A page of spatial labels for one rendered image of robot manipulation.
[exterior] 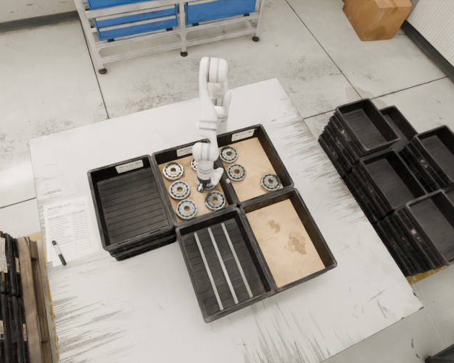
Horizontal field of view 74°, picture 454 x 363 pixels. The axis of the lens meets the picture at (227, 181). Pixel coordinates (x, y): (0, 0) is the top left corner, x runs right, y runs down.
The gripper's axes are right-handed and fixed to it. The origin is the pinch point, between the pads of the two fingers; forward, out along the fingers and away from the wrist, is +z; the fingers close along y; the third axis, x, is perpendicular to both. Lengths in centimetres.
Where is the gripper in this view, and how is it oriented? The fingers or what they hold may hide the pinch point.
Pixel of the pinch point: (205, 186)
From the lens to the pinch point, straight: 148.1
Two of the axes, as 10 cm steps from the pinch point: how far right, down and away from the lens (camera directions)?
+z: -0.8, 4.6, 8.8
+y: -3.9, 8.0, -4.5
